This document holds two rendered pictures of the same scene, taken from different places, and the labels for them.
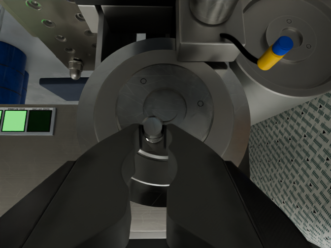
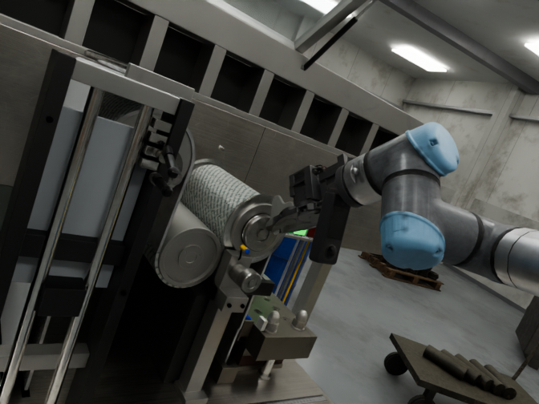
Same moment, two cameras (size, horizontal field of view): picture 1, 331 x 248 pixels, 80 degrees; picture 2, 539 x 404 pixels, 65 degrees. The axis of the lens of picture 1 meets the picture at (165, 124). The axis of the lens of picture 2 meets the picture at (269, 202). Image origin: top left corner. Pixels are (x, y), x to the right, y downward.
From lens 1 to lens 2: 0.70 m
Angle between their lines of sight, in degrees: 39
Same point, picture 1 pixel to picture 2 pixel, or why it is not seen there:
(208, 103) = (248, 233)
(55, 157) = (270, 190)
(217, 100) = (238, 233)
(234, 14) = (230, 267)
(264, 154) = not seen: hidden behind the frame
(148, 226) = (225, 115)
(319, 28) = (171, 261)
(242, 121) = (230, 222)
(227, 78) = (227, 241)
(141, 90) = (266, 241)
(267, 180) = not seen: hidden behind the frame
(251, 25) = (203, 265)
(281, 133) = not seen: hidden behind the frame
